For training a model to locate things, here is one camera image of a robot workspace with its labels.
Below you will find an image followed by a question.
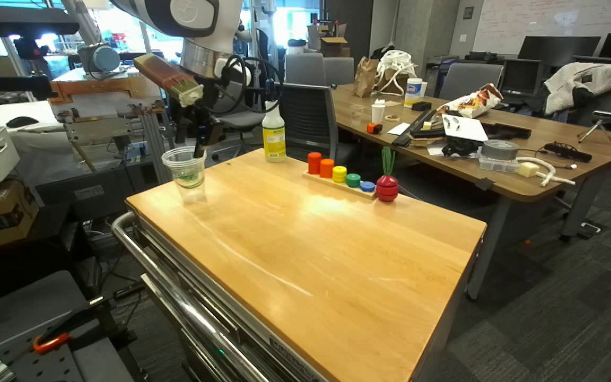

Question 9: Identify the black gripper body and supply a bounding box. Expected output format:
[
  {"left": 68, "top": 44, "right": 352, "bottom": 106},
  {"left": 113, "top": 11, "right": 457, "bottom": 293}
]
[{"left": 174, "top": 105, "right": 220, "bottom": 145}]

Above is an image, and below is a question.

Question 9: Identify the grey chair with armrests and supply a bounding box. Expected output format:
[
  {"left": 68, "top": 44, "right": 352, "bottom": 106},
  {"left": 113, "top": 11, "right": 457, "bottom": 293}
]
[{"left": 207, "top": 105, "right": 264, "bottom": 145}]

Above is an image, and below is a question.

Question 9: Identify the spray bottle with yellow liquid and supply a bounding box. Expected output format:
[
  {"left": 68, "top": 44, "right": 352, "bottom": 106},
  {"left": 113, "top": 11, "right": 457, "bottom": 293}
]
[{"left": 260, "top": 105, "right": 288, "bottom": 165}]

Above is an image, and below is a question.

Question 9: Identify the orange wooden board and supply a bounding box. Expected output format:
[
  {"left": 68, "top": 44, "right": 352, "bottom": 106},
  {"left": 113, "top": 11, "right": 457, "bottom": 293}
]
[{"left": 49, "top": 71, "right": 155, "bottom": 103}]

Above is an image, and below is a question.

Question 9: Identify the dark mesh office chair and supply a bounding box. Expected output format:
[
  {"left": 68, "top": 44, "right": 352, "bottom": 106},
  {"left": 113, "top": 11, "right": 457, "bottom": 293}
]
[{"left": 277, "top": 81, "right": 341, "bottom": 162}]

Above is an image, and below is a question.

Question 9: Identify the grey round device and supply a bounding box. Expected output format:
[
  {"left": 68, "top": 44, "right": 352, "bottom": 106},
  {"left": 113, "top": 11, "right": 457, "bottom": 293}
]
[{"left": 79, "top": 43, "right": 123, "bottom": 78}]

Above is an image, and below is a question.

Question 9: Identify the small cardboard box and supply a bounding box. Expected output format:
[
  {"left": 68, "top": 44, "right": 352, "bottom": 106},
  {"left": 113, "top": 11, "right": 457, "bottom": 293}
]
[{"left": 318, "top": 37, "right": 352, "bottom": 59}]

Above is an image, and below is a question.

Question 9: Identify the black computer mouse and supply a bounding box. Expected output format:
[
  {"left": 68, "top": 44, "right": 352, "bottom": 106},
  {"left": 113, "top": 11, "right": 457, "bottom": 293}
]
[{"left": 3, "top": 114, "right": 39, "bottom": 130}]

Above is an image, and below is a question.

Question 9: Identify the brown paper bag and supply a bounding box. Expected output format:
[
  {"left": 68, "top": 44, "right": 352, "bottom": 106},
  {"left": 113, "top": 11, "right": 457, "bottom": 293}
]
[{"left": 352, "top": 56, "right": 382, "bottom": 99}]

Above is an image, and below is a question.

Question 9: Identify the small white bottle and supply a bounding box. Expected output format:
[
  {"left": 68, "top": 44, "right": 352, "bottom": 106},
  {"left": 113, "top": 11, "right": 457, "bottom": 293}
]
[{"left": 369, "top": 98, "right": 388, "bottom": 127}]

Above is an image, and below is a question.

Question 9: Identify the red apple toy green stem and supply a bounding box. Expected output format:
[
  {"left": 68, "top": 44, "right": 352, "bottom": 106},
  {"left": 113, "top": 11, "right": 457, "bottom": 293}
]
[{"left": 374, "top": 145, "right": 401, "bottom": 207}]

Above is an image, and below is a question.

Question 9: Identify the black overhead shelf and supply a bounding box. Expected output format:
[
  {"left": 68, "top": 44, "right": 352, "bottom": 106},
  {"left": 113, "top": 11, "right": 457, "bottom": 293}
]
[{"left": 0, "top": 3, "right": 81, "bottom": 38}]

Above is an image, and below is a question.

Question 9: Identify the white tub with blue label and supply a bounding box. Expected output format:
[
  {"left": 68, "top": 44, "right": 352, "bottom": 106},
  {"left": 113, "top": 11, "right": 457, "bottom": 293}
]
[{"left": 403, "top": 74, "right": 428, "bottom": 110}]

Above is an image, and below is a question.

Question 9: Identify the grey perforated metal plate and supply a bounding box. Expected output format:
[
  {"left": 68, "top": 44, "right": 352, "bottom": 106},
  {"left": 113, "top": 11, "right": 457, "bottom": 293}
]
[{"left": 0, "top": 267, "right": 134, "bottom": 382}]

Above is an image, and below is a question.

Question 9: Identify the white paper sheet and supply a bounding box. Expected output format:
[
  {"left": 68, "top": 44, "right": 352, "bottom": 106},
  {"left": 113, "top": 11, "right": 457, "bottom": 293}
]
[{"left": 439, "top": 112, "right": 490, "bottom": 145}]

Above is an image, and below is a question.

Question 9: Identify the grey office chair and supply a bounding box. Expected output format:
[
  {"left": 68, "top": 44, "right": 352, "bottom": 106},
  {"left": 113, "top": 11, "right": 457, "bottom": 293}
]
[{"left": 437, "top": 62, "right": 505, "bottom": 103}]

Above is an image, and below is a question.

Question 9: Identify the colourful snack bag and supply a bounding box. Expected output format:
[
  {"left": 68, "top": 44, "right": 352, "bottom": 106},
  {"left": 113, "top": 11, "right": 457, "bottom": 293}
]
[{"left": 440, "top": 81, "right": 505, "bottom": 120}]

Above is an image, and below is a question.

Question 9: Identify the black flat device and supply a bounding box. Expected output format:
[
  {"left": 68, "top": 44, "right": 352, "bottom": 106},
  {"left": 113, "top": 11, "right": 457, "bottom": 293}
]
[{"left": 484, "top": 121, "right": 532, "bottom": 142}]

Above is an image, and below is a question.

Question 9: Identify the small black monitor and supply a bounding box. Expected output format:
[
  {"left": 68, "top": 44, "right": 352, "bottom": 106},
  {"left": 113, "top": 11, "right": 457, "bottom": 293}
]
[{"left": 499, "top": 57, "right": 544, "bottom": 98}]

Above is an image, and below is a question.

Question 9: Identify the brown wooden office table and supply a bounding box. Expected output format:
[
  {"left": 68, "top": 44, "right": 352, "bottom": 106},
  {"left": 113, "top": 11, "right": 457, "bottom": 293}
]
[{"left": 328, "top": 82, "right": 611, "bottom": 303}]

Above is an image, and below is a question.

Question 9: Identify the black comb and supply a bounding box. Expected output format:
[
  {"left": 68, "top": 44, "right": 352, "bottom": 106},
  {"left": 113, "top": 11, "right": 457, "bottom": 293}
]
[{"left": 541, "top": 140, "right": 593, "bottom": 163}]

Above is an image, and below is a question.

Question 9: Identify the black wide computer monitor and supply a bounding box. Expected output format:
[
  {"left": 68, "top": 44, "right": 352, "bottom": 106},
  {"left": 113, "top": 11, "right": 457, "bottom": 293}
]
[{"left": 516, "top": 34, "right": 603, "bottom": 71}]

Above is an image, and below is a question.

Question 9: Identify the white cloth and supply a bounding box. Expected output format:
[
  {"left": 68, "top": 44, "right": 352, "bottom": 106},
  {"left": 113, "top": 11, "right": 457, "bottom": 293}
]
[{"left": 542, "top": 62, "right": 611, "bottom": 117}]

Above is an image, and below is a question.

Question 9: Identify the metal cart frame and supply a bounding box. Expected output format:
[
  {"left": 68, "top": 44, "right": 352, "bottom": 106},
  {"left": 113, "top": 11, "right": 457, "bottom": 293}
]
[{"left": 111, "top": 210, "right": 328, "bottom": 382}]

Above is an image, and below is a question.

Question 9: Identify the white rope bundle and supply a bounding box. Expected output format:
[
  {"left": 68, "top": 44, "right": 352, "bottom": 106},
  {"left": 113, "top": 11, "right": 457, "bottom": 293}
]
[{"left": 376, "top": 50, "right": 417, "bottom": 95}]

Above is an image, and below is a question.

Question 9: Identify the black clamp with orange handle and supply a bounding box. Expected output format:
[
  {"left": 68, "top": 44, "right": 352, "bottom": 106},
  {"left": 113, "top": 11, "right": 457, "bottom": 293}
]
[{"left": 32, "top": 295, "right": 121, "bottom": 357}]

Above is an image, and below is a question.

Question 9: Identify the white cable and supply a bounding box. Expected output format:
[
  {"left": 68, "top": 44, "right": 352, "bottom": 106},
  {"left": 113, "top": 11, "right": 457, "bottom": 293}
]
[{"left": 516, "top": 156, "right": 576, "bottom": 190}]

